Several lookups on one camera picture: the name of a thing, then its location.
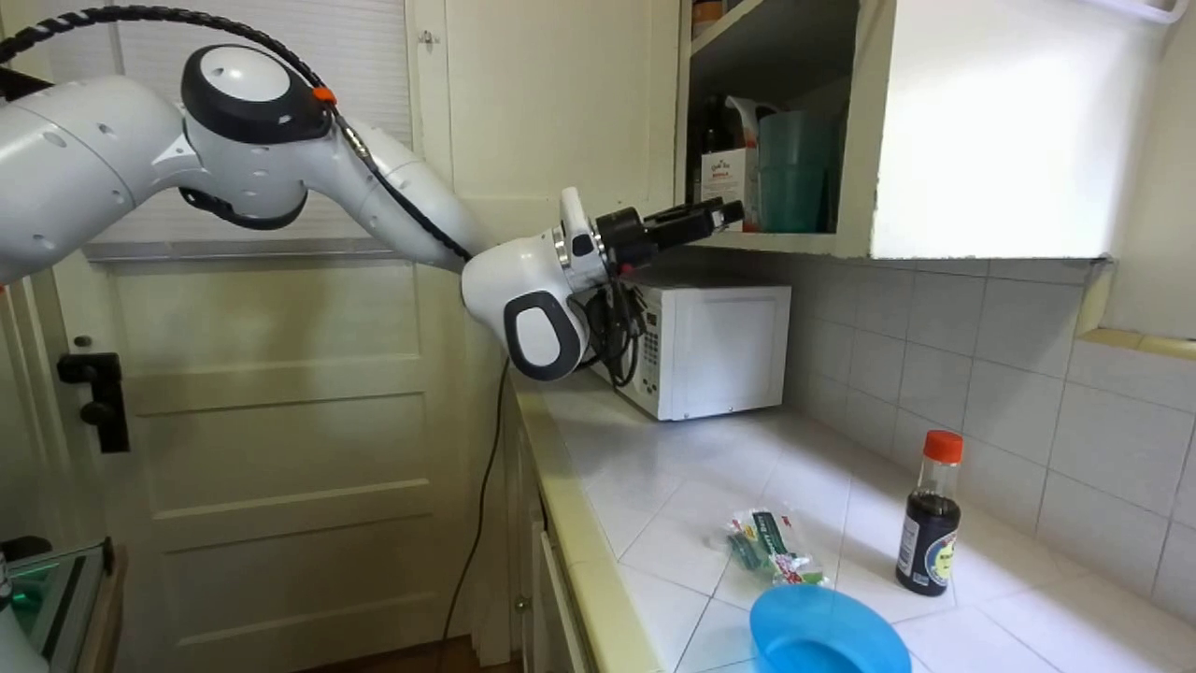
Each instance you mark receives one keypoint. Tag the blue plastic bowl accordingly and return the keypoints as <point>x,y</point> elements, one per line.
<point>822,630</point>

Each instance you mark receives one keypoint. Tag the white door window blind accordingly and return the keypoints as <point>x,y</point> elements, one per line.
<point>376,48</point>

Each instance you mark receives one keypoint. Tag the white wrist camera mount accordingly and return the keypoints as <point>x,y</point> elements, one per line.
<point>580,227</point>

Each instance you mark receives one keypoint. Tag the cream lower counter cabinet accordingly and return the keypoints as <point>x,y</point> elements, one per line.
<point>547,609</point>

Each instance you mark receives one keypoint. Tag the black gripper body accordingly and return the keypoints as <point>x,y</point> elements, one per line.
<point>633,234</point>

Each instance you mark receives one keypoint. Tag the white upper wall cabinet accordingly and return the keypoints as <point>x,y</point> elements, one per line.
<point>796,244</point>

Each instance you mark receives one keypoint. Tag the teal translucent plastic cup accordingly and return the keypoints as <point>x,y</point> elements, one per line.
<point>796,172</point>

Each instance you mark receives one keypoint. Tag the white microwave oven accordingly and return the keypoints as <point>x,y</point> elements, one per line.
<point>721,361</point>

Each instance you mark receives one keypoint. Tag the green white snack packet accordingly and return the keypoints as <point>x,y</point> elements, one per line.
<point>771,548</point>

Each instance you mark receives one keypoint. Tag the white panel door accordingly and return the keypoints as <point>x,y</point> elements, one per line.
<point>285,434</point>

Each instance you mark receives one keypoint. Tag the white cabinet door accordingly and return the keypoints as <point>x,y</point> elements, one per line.
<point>1010,123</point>
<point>572,76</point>

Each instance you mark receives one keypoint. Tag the soy sauce bottle red cap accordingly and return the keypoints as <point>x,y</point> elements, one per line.
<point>924,535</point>

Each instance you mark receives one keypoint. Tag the black door lock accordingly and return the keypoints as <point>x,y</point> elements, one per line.
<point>107,397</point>

